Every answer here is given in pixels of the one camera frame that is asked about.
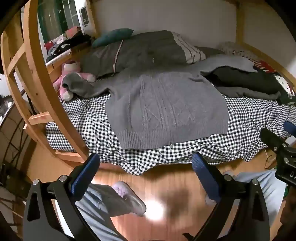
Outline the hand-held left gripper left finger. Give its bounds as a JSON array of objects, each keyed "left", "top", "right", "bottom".
[{"left": 23, "top": 152, "right": 127, "bottom": 241}]

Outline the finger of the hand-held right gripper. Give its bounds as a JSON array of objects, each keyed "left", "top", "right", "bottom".
[
  {"left": 283, "top": 120, "right": 296, "bottom": 139},
  {"left": 260, "top": 128, "right": 287, "bottom": 152}
]

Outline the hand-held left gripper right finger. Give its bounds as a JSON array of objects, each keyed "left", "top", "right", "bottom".
[{"left": 182, "top": 152, "right": 271, "bottom": 241}]

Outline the grey cable knit cardigan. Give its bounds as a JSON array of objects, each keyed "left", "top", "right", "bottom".
[{"left": 61, "top": 56, "right": 258, "bottom": 150}]

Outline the pile of clothes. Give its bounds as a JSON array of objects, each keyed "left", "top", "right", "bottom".
[{"left": 43, "top": 26, "right": 96, "bottom": 63}]

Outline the person's right leg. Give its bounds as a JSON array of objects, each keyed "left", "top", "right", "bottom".
[{"left": 228, "top": 170, "right": 288, "bottom": 210}]

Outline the person's leg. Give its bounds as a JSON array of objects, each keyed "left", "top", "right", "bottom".
[
  {"left": 75, "top": 184, "right": 130, "bottom": 241},
  {"left": 228, "top": 170, "right": 288, "bottom": 210}
]

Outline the person's left leg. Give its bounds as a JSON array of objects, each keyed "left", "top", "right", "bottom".
[{"left": 75, "top": 184, "right": 130, "bottom": 241}]

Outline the black cartoon cat print cloth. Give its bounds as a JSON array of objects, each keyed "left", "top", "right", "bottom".
[{"left": 251, "top": 59, "right": 296, "bottom": 105}]

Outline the black white checkered bed sheet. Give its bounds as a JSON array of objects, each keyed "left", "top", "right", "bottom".
[{"left": 46, "top": 93, "right": 296, "bottom": 176}]

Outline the black garment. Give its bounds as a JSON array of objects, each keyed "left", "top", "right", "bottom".
[{"left": 209, "top": 66, "right": 282, "bottom": 100}]

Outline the beige textured pillow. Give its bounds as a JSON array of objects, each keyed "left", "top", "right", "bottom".
[{"left": 217, "top": 42, "right": 258, "bottom": 59}]

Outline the pink plush toy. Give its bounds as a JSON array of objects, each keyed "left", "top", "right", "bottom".
[{"left": 52, "top": 60, "right": 97, "bottom": 101}]

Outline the white striped pillow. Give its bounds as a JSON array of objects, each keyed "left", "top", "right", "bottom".
[{"left": 171, "top": 32, "right": 206, "bottom": 64}]

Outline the dark grey quilt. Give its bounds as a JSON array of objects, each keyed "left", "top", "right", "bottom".
[{"left": 80, "top": 30, "right": 188, "bottom": 78}]

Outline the teal pillow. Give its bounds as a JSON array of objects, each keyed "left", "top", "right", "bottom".
[{"left": 92, "top": 28, "right": 134, "bottom": 48}]

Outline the green framed window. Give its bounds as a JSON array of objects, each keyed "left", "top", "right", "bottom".
[{"left": 38, "top": 0, "right": 80, "bottom": 36}]

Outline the white wall panel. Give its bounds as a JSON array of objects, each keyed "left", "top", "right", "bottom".
[{"left": 79, "top": 6, "right": 90, "bottom": 27}]

